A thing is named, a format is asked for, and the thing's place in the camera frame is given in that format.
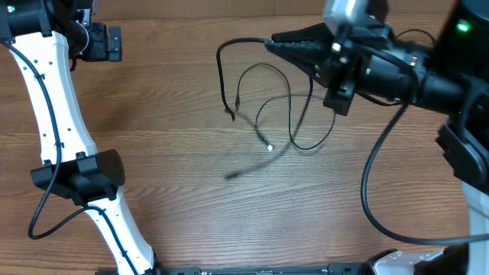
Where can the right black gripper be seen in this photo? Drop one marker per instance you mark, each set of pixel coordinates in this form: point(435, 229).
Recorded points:
point(340, 75)

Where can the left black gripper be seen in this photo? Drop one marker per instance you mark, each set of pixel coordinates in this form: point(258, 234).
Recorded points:
point(102, 51)

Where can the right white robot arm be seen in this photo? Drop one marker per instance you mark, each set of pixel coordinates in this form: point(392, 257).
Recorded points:
point(455, 83)

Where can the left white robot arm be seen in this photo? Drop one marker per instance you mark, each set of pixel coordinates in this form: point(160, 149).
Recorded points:
point(47, 38)

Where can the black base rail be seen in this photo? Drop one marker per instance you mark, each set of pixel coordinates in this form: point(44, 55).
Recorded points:
point(330, 269)

